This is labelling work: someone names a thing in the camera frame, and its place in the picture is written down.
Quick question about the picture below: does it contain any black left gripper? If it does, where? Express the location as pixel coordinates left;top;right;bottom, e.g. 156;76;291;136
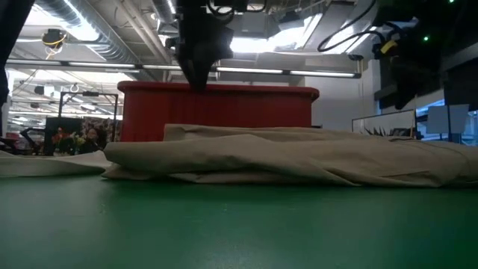
175;14;235;93

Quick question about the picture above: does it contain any beige garment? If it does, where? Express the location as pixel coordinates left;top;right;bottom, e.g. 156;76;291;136
101;123;478;188

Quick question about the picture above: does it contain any red plastic laundry bin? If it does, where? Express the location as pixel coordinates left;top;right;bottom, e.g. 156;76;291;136
117;80;321;143

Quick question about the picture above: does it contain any long ceiling tube light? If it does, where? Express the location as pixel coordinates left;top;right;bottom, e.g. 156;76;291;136
5;58;362;79

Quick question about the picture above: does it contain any dark floral fabric panel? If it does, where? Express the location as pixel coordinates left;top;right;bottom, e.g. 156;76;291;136
44;116;123;156

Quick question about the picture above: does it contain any person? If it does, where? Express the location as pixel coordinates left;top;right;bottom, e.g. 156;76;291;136
76;126;109;155

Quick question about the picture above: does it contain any white bonavita tote bag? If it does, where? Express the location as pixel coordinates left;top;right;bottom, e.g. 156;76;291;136
0;149;113;179

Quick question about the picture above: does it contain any framed glass panel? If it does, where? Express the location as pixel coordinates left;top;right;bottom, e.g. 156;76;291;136
350;108;418;136

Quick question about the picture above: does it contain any grey sign on stand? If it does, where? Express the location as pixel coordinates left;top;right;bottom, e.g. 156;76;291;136
426;103;471;145

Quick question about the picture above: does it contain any ceiling-hung yellow cable reel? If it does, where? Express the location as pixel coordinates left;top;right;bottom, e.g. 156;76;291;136
40;28;68;49

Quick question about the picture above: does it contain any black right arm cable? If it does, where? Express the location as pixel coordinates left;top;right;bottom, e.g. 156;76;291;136
317;0;388;53

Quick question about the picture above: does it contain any yellow cable tag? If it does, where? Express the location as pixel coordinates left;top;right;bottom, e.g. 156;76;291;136
379;39;399;55

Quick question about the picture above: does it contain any black aluminium table frame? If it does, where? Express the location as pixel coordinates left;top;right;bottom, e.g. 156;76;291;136
0;0;37;108

